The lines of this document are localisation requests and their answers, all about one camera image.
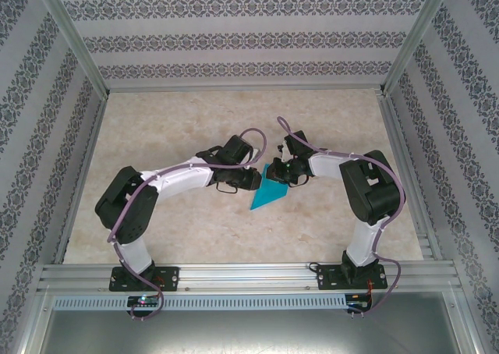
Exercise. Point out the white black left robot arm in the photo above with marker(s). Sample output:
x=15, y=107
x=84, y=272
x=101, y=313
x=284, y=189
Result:
x=179, y=178

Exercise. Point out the blue square paper sheet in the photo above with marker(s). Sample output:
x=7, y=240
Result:
x=269, y=196

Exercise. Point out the grey metal sheet panel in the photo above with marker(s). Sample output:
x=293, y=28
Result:
x=249, y=334

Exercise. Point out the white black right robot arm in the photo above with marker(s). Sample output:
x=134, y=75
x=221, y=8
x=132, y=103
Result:
x=327, y=168

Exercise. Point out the long aluminium mounting rail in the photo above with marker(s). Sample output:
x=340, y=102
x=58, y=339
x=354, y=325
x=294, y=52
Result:
x=249, y=276

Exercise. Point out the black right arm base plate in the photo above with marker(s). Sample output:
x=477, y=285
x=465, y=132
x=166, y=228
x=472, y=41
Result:
x=327, y=278

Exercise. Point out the aluminium frame strut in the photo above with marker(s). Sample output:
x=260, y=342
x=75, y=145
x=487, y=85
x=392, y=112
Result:
x=35, y=323
x=464, y=323

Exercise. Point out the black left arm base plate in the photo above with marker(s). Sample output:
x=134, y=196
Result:
x=167, y=278

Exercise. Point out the aluminium side rail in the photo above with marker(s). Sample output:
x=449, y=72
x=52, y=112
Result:
x=83, y=174
x=408, y=174

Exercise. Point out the aluminium frame post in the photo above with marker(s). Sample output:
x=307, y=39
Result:
x=74, y=38
x=415, y=38

